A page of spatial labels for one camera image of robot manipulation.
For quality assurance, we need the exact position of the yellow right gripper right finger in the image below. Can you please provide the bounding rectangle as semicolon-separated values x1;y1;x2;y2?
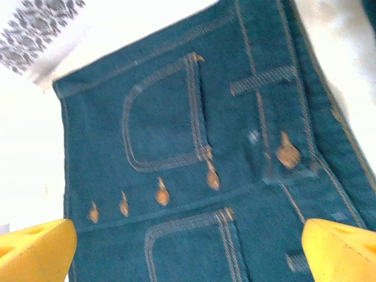
301;218;376;282

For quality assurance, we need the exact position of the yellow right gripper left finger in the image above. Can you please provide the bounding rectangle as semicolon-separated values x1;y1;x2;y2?
0;219;79;282

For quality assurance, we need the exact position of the teal denim skirt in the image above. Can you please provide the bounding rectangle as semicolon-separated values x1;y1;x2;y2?
52;0;376;282

